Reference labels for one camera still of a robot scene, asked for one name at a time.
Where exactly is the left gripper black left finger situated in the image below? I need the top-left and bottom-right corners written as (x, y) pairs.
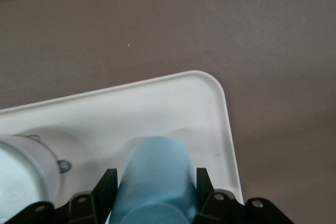
top-left (12, 168), bottom-right (118, 224)

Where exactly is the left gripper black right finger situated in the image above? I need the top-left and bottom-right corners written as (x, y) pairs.
top-left (193, 167), bottom-right (292, 224)

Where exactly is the light blue cup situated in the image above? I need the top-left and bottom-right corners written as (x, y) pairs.
top-left (110, 136), bottom-right (198, 224)

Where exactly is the white bowl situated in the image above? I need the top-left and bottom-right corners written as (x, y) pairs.
top-left (0, 134), bottom-right (59, 210)

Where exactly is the cream plastic tray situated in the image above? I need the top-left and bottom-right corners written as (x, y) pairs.
top-left (0, 70), bottom-right (243, 224)

